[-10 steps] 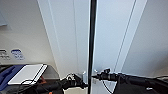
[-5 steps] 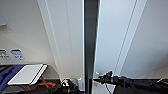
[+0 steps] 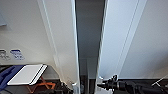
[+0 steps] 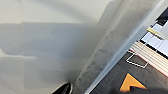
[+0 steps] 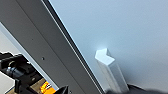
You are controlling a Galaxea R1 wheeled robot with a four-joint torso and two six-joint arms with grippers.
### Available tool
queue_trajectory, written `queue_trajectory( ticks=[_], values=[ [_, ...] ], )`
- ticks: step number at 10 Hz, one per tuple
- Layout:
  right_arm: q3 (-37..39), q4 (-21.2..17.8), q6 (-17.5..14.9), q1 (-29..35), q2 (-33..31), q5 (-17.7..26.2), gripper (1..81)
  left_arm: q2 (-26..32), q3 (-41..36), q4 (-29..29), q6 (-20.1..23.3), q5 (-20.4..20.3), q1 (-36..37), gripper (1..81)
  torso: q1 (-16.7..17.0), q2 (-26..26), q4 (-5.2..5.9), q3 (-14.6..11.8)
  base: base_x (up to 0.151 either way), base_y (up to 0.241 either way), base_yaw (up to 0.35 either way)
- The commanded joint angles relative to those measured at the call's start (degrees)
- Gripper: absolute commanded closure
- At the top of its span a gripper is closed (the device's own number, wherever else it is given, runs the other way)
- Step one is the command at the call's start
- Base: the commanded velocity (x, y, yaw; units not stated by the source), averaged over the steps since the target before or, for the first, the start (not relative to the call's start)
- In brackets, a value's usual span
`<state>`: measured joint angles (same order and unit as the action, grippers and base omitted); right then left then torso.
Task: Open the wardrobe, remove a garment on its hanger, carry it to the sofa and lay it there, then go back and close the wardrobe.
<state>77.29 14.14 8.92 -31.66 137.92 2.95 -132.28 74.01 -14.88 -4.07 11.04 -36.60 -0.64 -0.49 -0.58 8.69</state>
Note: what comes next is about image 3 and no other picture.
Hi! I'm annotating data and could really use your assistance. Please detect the white door handle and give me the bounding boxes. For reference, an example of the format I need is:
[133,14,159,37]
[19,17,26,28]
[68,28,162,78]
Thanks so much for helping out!
[97,76,103,83]
[71,81,80,88]

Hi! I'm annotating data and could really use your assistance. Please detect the white wardrobe door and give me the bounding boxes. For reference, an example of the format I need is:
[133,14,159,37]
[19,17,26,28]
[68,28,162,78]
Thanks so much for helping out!
[96,0,148,94]
[37,0,82,94]

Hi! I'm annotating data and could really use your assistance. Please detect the flat white board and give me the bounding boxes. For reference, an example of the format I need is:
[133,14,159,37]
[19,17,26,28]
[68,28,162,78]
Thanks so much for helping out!
[6,63,49,86]

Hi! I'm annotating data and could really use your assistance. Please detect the blue plastic object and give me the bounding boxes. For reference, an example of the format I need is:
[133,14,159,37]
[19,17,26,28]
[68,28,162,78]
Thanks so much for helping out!
[0,65,25,92]

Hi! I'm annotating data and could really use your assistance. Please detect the orange folding frame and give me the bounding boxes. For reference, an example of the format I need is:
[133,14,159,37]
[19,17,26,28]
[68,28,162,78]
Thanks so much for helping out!
[26,76,56,94]

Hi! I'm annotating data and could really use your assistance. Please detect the white wall sign blue print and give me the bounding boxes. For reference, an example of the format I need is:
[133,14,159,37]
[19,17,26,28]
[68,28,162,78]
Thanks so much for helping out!
[9,48,25,61]

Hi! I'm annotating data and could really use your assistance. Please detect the white wall sign black print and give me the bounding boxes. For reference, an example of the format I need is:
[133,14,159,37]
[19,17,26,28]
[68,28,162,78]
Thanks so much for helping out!
[0,49,10,61]

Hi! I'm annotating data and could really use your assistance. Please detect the grey wall-mounted board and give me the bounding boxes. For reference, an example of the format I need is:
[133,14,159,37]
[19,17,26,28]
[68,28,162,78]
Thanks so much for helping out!
[0,9,8,28]

